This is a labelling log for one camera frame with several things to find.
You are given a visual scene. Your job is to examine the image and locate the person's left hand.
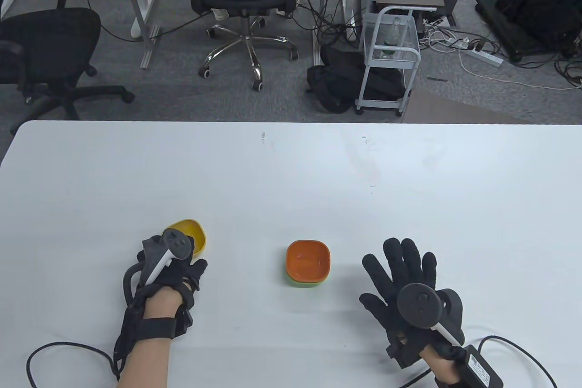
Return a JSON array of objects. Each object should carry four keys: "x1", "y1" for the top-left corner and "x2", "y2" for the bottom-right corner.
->
[{"x1": 123, "y1": 236, "x2": 208, "y2": 316}]

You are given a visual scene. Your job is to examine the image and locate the person's right hand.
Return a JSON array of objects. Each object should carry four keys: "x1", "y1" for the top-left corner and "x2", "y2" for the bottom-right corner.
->
[{"x1": 359, "y1": 237, "x2": 465, "y2": 382}]

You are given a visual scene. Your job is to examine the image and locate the yellow small dish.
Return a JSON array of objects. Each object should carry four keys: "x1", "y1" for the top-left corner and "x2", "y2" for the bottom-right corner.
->
[{"x1": 166, "y1": 219, "x2": 208, "y2": 257}]

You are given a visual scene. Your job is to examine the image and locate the orange small dish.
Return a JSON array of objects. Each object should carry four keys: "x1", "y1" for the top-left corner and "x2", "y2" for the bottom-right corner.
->
[{"x1": 286, "y1": 240, "x2": 331, "y2": 282}]

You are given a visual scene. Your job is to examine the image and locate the green small dish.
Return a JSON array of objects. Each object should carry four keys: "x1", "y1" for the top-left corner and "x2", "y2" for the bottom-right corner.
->
[{"x1": 286, "y1": 272, "x2": 329, "y2": 289}]

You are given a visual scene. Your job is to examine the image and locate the person's left forearm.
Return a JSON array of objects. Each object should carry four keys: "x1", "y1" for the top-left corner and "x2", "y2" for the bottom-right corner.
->
[{"x1": 114, "y1": 297, "x2": 185, "y2": 388}]

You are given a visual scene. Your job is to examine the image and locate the black left hand controller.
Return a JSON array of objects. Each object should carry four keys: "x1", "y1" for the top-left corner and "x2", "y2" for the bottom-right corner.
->
[{"x1": 124, "y1": 229, "x2": 193, "y2": 307}]

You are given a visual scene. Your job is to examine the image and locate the black hand controller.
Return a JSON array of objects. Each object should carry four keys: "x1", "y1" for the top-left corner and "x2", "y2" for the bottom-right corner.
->
[
  {"x1": 124, "y1": 229, "x2": 193, "y2": 307},
  {"x1": 397, "y1": 283, "x2": 465, "y2": 347}
]

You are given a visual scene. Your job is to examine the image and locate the black right hand controller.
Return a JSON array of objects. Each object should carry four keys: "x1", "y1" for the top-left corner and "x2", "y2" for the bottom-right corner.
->
[{"x1": 397, "y1": 283, "x2": 465, "y2": 347}]

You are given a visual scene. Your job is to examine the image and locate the brown cardboard sheet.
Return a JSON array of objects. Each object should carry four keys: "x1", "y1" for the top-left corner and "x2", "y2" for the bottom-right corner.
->
[{"x1": 402, "y1": 90, "x2": 537, "y2": 125}]

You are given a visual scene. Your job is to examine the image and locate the black backpack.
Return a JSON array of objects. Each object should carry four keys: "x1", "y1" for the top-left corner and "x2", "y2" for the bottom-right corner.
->
[{"x1": 306, "y1": 45, "x2": 412, "y2": 113}]

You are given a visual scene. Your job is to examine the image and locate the white rolling cart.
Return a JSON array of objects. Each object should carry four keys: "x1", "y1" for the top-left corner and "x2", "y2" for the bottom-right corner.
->
[{"x1": 356, "y1": 5, "x2": 421, "y2": 116}]

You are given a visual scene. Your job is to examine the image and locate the white power strip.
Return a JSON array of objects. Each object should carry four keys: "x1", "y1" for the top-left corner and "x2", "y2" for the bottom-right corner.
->
[{"x1": 459, "y1": 48, "x2": 504, "y2": 67}]

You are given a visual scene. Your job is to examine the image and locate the clear plastic bottle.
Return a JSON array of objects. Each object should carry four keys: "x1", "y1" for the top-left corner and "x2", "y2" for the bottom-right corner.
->
[{"x1": 380, "y1": 17, "x2": 405, "y2": 60}]

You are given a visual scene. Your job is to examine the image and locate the black office chair with armrests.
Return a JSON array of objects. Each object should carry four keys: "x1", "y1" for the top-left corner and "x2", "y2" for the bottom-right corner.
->
[{"x1": 0, "y1": 0, "x2": 135, "y2": 134}]

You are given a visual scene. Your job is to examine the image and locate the black cable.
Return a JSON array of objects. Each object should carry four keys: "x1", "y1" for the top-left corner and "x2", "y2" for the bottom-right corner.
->
[
  {"x1": 477, "y1": 336, "x2": 557, "y2": 388},
  {"x1": 396, "y1": 368, "x2": 430, "y2": 388},
  {"x1": 26, "y1": 342, "x2": 121, "y2": 388}
]

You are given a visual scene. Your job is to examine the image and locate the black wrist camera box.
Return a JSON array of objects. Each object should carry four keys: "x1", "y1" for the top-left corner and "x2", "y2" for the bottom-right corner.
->
[{"x1": 455, "y1": 345, "x2": 504, "y2": 388}]

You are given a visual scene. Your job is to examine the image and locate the aluminium frame rail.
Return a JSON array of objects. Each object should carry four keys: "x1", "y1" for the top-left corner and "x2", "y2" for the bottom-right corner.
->
[
  {"x1": 312, "y1": 0, "x2": 330, "y2": 66},
  {"x1": 140, "y1": 24, "x2": 161, "y2": 70}
]

